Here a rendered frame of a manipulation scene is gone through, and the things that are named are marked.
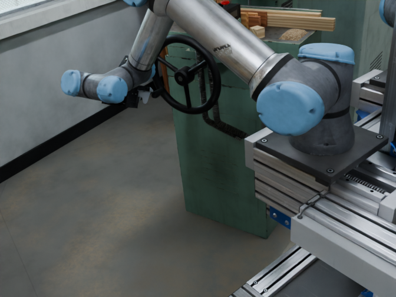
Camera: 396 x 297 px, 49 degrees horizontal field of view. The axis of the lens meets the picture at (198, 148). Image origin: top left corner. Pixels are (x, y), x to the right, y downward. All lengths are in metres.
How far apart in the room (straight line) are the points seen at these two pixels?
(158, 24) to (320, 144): 0.51
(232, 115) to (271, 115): 0.85
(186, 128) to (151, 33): 0.75
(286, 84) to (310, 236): 0.34
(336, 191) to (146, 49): 0.62
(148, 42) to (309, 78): 0.52
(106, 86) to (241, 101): 0.61
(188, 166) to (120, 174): 0.65
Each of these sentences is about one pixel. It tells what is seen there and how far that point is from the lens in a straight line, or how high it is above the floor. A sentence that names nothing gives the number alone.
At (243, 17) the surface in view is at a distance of 1.63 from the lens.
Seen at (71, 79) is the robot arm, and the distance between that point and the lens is 1.29.
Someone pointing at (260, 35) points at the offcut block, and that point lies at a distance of 1.54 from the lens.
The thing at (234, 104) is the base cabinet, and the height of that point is 0.64.
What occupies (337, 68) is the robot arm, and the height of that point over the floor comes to 1.02.
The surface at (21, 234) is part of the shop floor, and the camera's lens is 2.31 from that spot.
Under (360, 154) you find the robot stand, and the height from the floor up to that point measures 0.82.
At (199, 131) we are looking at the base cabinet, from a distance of 1.82.
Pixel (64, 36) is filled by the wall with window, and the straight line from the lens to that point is 2.85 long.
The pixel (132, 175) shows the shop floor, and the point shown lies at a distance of 2.49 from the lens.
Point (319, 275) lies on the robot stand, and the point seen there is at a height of 0.21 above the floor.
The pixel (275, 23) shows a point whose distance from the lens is 1.66.
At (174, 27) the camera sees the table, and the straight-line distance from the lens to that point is 1.76.
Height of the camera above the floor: 1.36
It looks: 31 degrees down
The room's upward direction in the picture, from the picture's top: 6 degrees counter-clockwise
